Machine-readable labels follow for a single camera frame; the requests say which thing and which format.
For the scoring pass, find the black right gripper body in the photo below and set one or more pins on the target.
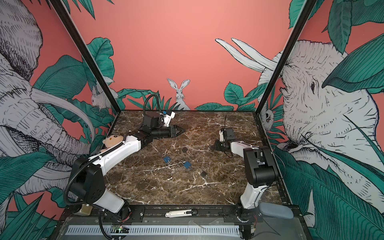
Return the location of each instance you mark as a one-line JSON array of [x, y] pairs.
[[221, 146]]

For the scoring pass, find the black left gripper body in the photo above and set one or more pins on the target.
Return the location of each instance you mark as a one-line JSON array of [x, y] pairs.
[[164, 132]]

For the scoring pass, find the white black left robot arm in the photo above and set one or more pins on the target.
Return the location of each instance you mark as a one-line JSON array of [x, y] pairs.
[[87, 180]]

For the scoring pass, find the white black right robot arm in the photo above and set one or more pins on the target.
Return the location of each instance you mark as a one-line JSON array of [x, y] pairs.
[[260, 166]]

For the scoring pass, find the blue padlock left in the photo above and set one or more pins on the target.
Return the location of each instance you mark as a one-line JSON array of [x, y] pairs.
[[167, 159]]

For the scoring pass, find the blue padlock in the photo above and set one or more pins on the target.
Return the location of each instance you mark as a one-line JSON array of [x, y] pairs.
[[187, 165], [167, 159]]

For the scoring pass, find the blue padlock right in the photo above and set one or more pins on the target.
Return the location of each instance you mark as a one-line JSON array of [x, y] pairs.
[[187, 165]]

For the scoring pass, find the plush doll striped shirt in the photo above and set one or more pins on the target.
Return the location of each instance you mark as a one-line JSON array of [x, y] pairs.
[[111, 141]]

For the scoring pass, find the white utility knife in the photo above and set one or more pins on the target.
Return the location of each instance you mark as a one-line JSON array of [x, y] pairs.
[[181, 213]]

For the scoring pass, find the grey oval pad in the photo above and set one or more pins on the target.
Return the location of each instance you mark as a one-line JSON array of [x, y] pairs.
[[276, 211]]

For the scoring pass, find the small green circuit board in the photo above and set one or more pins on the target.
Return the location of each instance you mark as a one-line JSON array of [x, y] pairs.
[[119, 230]]

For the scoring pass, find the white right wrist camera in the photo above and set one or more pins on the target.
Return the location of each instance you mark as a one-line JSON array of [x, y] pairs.
[[221, 136]]

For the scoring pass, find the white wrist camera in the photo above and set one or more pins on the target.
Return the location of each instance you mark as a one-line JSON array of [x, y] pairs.
[[221, 136], [168, 115]]

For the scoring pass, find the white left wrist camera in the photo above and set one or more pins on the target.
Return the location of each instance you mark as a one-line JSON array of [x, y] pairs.
[[168, 115]]

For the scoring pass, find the black front mounting rail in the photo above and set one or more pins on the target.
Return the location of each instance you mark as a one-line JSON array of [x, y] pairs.
[[229, 213]]

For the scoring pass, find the white slotted cable duct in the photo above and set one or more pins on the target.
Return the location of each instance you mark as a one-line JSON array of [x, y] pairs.
[[154, 230]]

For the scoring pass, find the black left frame post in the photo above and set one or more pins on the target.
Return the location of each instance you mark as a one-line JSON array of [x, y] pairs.
[[68, 23]]

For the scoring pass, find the black frame post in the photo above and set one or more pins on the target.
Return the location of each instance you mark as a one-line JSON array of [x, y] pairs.
[[68, 23], [298, 27]]

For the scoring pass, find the black right frame post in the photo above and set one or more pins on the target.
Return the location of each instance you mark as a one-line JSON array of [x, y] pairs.
[[298, 27]]

